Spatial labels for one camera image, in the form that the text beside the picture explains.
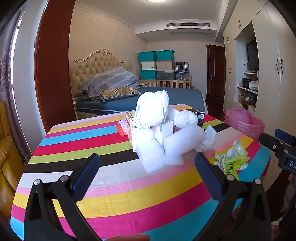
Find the yellow armchair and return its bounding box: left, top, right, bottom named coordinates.
left=0, top=101, right=26, bottom=218

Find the black box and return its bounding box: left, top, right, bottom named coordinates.
left=188, top=108, right=205, bottom=128

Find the beige tufted headboard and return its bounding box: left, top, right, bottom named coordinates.
left=69, top=48, right=132, bottom=98

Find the small white crumpled bag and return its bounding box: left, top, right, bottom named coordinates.
left=173, top=110, right=199, bottom=128

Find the person's right hand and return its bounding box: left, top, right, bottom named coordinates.
left=286, top=173, right=296, bottom=210

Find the red white foam net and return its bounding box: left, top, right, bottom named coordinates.
left=116, top=123, right=129, bottom=138

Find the yellow cardboard box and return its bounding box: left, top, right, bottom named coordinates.
left=125, top=111, right=139, bottom=152

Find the grey blue duvet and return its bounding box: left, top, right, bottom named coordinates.
left=81, top=67, right=140, bottom=100

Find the black television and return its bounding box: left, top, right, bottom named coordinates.
left=245, top=39, right=259, bottom=71

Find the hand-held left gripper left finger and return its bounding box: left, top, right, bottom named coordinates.
left=24, top=152, right=103, bottom=241

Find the checkered bag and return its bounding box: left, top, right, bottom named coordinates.
left=173, top=61, right=190, bottom=73

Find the beige storage box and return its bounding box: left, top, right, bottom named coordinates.
left=156, top=60, right=174, bottom=71

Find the blue sheet bed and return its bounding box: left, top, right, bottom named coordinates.
left=75, top=87, right=205, bottom=116

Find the striped pillow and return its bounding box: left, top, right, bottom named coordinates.
left=99, top=87, right=141, bottom=102

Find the white tissue paper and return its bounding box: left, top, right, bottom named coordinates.
left=196, top=125, right=217, bottom=153

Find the striped tablecloth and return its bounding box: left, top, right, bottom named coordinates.
left=10, top=104, right=271, bottom=241

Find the brown wooden door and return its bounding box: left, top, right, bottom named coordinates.
left=206, top=44, right=226, bottom=112

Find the white wardrobe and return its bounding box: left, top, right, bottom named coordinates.
left=223, top=1, right=296, bottom=193

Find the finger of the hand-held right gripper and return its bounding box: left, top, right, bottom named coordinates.
left=274, top=129, right=296, bottom=147
left=259, top=133, right=285, bottom=154

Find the large white plastic bag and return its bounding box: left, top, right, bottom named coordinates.
left=135, top=90, right=170, bottom=128

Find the teal storage box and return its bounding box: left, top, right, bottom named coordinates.
left=138, top=51, right=157, bottom=62
left=156, top=50, right=175, bottom=61
left=140, top=70, right=158, bottom=80

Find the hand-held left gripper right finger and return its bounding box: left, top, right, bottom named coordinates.
left=194, top=152, right=271, bottom=241

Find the grey storage box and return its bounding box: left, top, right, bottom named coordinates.
left=157, top=70, right=175, bottom=80

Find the pink bag trash bin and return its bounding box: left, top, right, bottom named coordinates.
left=224, top=108, right=265, bottom=142

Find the brown wooden partition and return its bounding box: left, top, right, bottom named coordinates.
left=34, top=0, right=77, bottom=135

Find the person's left hand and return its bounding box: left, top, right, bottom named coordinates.
left=107, top=234, right=151, bottom=241

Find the green wipes packet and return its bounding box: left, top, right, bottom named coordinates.
left=213, top=140, right=250, bottom=181

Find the white storage box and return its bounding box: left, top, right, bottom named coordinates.
left=141, top=61, right=157, bottom=70

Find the black safe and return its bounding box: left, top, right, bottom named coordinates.
left=243, top=91, right=258, bottom=106

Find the lace curtain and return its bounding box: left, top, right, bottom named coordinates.
left=0, top=11, right=33, bottom=163

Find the wooden crib rail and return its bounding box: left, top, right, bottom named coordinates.
left=139, top=79, right=193, bottom=90

